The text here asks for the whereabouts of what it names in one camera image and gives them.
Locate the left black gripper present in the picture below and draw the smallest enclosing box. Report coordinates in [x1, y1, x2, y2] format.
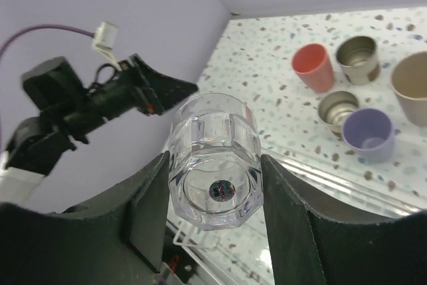
[64, 54, 199, 131]

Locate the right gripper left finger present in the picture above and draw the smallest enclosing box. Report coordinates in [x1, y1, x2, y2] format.
[1, 152, 169, 284]

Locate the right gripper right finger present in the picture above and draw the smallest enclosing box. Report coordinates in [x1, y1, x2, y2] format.
[260, 154, 427, 285]

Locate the clear glass cup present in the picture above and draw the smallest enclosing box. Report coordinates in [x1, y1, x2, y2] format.
[168, 93, 264, 231]

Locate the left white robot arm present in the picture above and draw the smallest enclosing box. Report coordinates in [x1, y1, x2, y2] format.
[1, 54, 198, 205]

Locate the purple plastic cup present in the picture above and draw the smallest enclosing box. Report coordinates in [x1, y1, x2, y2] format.
[342, 107, 395, 163]

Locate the steel cup front middle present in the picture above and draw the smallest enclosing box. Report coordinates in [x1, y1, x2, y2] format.
[318, 90, 360, 138]

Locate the red plastic cup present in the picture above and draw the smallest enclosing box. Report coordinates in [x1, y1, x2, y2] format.
[291, 43, 335, 93]

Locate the tall beige cup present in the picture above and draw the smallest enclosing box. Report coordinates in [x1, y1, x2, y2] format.
[390, 51, 426, 127]

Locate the steel cup back row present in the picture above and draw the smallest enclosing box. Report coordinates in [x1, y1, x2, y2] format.
[336, 35, 381, 85]

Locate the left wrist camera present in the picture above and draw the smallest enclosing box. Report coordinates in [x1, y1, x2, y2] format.
[91, 21, 119, 69]

